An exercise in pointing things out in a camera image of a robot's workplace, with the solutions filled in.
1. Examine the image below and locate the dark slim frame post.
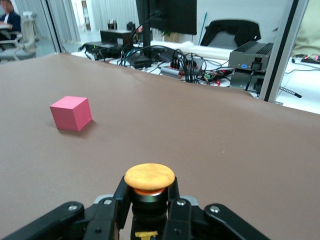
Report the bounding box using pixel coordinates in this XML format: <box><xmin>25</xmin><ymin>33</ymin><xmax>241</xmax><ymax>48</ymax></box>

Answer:
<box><xmin>40</xmin><ymin>0</ymin><xmax>64</xmax><ymax>55</ymax></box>

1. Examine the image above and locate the black box device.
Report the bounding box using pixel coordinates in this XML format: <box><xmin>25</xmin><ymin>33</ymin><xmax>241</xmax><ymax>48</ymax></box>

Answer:
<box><xmin>99</xmin><ymin>28</ymin><xmax>134</xmax><ymax>47</ymax></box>

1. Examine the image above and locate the backlit keyboard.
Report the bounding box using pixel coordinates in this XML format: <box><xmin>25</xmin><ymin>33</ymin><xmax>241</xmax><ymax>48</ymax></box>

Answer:
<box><xmin>300</xmin><ymin>54</ymin><xmax>320</xmax><ymax>65</ymax></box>

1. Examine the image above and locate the aluminium camera mount post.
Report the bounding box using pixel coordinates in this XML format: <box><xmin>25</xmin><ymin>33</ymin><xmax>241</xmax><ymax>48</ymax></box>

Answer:
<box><xmin>258</xmin><ymin>0</ymin><xmax>314</xmax><ymax>105</ymax></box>

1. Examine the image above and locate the grey finned computer box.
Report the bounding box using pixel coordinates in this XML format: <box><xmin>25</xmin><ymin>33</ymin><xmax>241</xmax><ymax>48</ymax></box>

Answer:
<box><xmin>228</xmin><ymin>40</ymin><xmax>275</xmax><ymax>93</ymax></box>

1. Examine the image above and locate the grey office chair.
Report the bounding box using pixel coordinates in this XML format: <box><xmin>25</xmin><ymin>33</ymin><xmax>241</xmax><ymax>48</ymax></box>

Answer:
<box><xmin>0</xmin><ymin>10</ymin><xmax>39</xmax><ymax>61</ymax></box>

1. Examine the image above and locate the black button with orange cap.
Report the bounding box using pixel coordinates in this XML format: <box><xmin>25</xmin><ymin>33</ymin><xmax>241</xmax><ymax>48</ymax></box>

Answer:
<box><xmin>124</xmin><ymin>162</ymin><xmax>176</xmax><ymax>240</ymax></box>

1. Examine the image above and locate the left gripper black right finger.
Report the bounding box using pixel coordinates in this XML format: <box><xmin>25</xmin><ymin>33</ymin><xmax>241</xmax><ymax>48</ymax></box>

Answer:
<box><xmin>161</xmin><ymin>176</ymin><xmax>271</xmax><ymax>240</ymax></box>

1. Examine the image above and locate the flat black device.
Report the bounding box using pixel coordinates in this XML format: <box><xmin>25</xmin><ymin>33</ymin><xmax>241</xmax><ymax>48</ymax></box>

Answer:
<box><xmin>77</xmin><ymin>42</ymin><xmax>124</xmax><ymax>60</ymax></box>

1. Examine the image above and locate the pink foam cube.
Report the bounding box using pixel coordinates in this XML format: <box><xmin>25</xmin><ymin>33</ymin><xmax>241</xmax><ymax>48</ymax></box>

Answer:
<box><xmin>49</xmin><ymin>95</ymin><xmax>93</xmax><ymax>133</ymax></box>

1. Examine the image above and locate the seated person in dark jacket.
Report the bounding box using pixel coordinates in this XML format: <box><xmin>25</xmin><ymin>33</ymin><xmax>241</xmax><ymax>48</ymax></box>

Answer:
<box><xmin>0</xmin><ymin>0</ymin><xmax>22</xmax><ymax>44</ymax></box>

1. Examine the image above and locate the brown table mat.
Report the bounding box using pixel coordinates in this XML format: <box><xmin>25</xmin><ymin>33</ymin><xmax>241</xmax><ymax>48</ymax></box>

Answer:
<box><xmin>0</xmin><ymin>51</ymin><xmax>320</xmax><ymax>240</ymax></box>

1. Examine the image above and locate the black monitor on stand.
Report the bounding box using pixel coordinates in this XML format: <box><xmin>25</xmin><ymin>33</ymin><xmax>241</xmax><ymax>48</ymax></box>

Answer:
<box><xmin>135</xmin><ymin>0</ymin><xmax>198</xmax><ymax>61</ymax></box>

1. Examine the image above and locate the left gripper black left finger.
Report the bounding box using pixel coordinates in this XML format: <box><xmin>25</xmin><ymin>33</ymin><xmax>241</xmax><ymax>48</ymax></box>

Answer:
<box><xmin>0</xmin><ymin>175</ymin><xmax>133</xmax><ymax>240</ymax></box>

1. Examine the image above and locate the silver usb hub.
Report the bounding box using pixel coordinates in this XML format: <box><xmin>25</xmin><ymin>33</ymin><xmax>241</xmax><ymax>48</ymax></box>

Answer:
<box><xmin>159</xmin><ymin>65</ymin><xmax>184</xmax><ymax>80</ymax></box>

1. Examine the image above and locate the chair with black jacket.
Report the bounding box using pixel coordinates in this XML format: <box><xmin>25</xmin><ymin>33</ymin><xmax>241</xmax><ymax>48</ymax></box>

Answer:
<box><xmin>199</xmin><ymin>19</ymin><xmax>262</xmax><ymax>49</ymax></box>

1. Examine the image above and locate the person in beige top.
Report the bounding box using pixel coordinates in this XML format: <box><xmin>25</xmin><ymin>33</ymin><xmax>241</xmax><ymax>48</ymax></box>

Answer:
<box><xmin>294</xmin><ymin>14</ymin><xmax>320</xmax><ymax>57</ymax></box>

